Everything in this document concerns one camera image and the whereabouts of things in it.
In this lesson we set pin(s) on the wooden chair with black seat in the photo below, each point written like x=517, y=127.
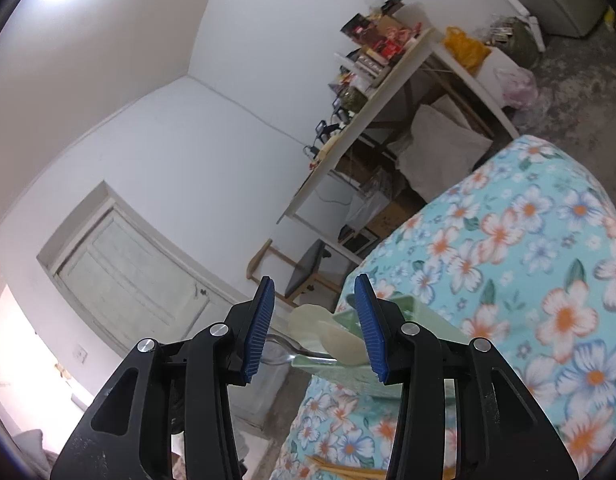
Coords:
x=305, y=265

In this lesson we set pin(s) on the pile of wooden chopsticks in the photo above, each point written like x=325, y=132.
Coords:
x=348, y=472

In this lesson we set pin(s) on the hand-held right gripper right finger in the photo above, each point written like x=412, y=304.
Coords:
x=370, y=330

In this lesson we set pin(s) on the pink plastic bag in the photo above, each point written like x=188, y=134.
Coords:
x=518, y=85

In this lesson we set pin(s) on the glass jar with green contents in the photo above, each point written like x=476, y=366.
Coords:
x=353, y=98

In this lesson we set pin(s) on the yellow plastic bag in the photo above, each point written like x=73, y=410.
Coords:
x=465, y=47

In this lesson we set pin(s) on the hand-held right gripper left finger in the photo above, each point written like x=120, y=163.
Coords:
x=258, y=330

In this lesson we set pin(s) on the green perforated utensil holder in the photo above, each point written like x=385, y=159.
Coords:
x=333, y=371

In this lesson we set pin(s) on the white plastic board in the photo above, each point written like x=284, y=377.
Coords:
x=530, y=25

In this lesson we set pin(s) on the black electronic device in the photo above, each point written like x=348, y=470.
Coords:
x=324, y=131

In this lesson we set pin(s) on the white plastic rice paddle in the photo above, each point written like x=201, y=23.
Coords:
x=333, y=337

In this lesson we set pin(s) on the white-legged wooden desk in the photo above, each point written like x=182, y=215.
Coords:
x=373, y=102

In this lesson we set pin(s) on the white wall switch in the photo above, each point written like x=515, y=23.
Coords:
x=80, y=354

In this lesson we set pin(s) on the small dark crate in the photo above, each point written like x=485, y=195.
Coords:
x=358, y=242

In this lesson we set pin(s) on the metal spoon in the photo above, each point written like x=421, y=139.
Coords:
x=280, y=352

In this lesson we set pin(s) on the floral turquoise blanket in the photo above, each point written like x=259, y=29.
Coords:
x=513, y=270

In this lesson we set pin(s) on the green mesh bag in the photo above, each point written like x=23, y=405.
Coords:
x=522, y=42

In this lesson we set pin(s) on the clear plastic storage bin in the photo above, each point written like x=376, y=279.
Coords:
x=370, y=197

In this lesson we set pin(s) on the white panelled door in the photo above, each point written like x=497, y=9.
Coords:
x=128, y=280

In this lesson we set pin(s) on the dark red box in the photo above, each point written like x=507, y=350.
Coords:
x=358, y=27

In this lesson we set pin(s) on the white woven sack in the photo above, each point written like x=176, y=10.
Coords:
x=438, y=145

